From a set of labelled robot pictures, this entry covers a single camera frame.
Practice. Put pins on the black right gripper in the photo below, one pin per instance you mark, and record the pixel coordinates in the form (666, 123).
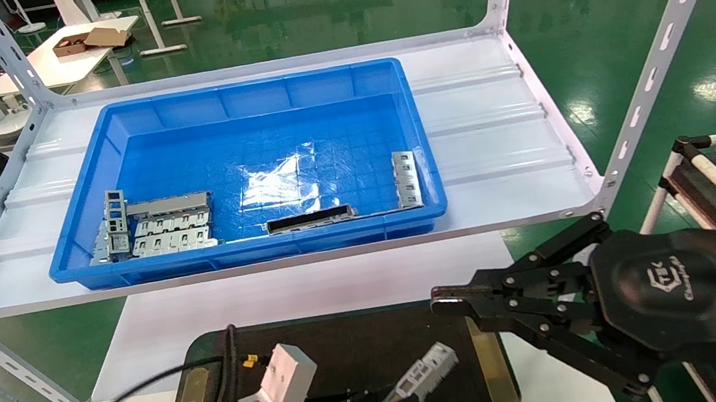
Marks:
(677, 287)

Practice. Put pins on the grey perforated metal part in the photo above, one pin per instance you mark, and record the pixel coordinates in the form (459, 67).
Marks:
(422, 371)

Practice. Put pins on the dark open metal part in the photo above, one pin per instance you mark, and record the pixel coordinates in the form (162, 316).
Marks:
(312, 219)

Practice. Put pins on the grey flat metal part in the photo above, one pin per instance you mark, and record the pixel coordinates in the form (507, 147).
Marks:
(168, 205)

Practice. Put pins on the grey upright metal part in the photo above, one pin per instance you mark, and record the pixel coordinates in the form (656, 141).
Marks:
(117, 222)

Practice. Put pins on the black work mat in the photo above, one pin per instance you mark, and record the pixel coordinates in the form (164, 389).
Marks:
(362, 339)

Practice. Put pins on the white metal shelf rack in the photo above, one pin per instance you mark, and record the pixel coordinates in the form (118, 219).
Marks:
(485, 115)

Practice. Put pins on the clear plastic film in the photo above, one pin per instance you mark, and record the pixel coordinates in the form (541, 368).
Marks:
(276, 184)

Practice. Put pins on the blue plastic bin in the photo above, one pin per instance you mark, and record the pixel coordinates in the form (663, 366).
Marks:
(186, 154)

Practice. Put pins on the white desk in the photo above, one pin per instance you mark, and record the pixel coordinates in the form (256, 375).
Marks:
(147, 14)

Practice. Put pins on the brown cardboard box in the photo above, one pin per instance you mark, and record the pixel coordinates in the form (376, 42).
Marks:
(91, 40)

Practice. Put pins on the white table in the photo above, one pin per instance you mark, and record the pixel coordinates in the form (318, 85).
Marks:
(56, 64)

